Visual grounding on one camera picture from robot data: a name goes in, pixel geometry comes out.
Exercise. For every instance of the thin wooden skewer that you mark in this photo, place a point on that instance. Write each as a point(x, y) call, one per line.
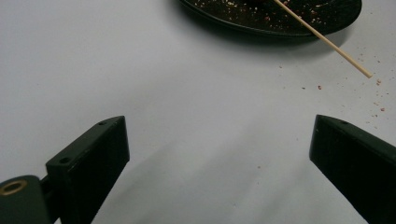
point(323, 39)

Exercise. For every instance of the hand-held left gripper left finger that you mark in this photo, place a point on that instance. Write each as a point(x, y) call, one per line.
point(93, 161)

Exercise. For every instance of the round black textured plate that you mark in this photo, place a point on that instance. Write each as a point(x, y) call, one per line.
point(274, 18)

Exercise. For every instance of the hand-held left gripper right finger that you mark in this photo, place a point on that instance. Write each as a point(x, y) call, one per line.
point(358, 161)

